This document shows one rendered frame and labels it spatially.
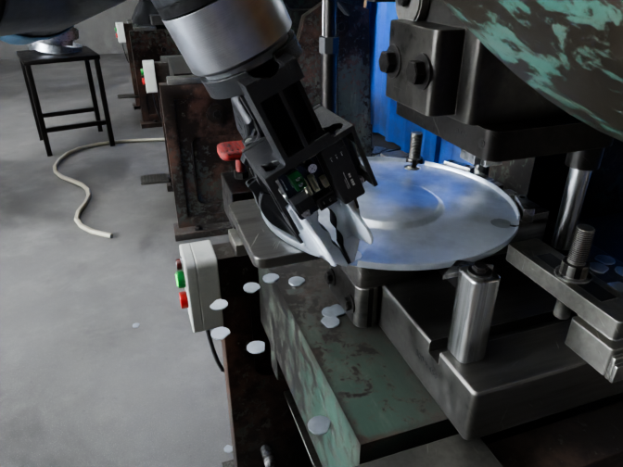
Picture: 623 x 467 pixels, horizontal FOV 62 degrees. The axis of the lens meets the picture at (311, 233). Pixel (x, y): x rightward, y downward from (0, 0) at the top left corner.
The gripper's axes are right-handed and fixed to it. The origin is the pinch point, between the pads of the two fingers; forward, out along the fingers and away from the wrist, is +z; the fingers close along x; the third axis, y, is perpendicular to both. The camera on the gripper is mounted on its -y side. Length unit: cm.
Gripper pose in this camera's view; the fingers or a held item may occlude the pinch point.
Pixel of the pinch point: (340, 248)
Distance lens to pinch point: 48.2
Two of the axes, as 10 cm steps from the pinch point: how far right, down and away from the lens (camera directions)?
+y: 3.6, 4.4, -8.2
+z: 3.9, 7.3, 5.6
